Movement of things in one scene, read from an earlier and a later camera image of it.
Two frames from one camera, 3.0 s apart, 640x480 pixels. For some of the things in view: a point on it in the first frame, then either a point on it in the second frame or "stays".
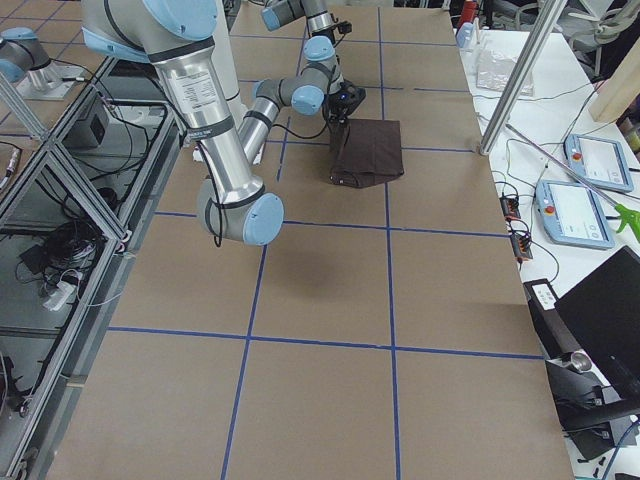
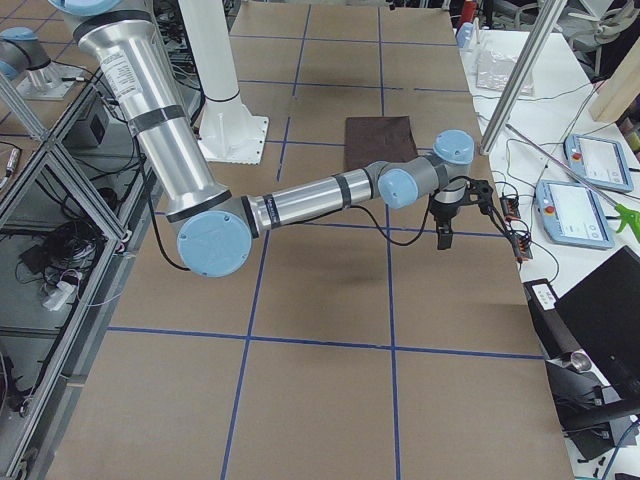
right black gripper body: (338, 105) → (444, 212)
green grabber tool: (632, 218) stays
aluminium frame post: (533, 52) stays
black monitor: (603, 312) stays
